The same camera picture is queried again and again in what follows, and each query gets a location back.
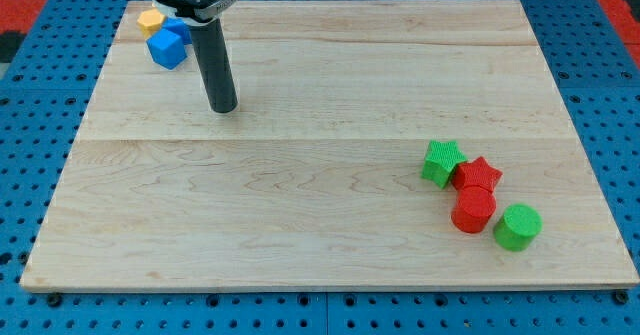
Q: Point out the red cylinder block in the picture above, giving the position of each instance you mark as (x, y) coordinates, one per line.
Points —
(473, 209)

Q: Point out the light wooden board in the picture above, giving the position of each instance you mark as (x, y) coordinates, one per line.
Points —
(313, 183)

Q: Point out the red star block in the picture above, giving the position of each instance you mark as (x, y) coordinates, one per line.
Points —
(477, 173)

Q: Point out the blue block behind rod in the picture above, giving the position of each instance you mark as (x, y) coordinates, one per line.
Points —
(178, 27)

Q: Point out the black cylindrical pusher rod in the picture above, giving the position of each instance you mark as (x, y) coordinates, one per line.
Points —
(211, 53)

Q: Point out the green star block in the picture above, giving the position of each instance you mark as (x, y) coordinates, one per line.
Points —
(441, 160)

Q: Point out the green cylinder block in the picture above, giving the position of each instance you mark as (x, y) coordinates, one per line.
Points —
(519, 225)

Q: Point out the blue cube block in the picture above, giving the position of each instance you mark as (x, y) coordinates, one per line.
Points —
(166, 49)

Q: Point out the yellow pentagon block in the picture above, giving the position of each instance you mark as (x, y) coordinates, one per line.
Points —
(150, 21)

